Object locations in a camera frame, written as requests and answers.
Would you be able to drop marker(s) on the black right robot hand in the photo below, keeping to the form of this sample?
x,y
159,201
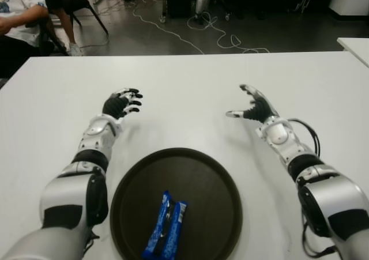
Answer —
x,y
263,108

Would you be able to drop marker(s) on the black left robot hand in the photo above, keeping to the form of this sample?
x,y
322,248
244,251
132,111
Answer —
x,y
113,105

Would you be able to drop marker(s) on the blue Oreo packet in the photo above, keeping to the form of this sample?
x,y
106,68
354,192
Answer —
x,y
170,231

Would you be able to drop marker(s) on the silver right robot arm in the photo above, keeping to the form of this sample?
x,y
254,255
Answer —
x,y
334,196

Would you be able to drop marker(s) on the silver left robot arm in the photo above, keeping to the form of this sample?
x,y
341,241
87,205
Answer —
x,y
63,193

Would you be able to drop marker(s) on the bare leg with white sneaker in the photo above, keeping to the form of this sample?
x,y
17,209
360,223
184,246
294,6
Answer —
x,y
67,29

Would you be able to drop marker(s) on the black folding chair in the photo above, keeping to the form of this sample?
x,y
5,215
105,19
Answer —
x,y
78,3

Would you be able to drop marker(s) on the round dark brown tray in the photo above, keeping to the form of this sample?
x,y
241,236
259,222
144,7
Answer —
x,y
207,202

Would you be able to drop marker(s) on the white side table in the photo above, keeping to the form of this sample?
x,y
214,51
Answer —
x,y
357,48

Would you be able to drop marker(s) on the folded metal stand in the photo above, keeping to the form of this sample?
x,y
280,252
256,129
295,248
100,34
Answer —
x,y
301,2

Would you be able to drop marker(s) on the black cabinet on casters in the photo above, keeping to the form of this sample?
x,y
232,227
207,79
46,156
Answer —
x,y
177,0

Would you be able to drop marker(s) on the seated person in white shirt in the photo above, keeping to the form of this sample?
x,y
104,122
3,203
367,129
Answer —
x,y
17,15

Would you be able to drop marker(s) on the white curved machine housing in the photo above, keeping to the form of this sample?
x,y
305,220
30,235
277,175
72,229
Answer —
x,y
350,0

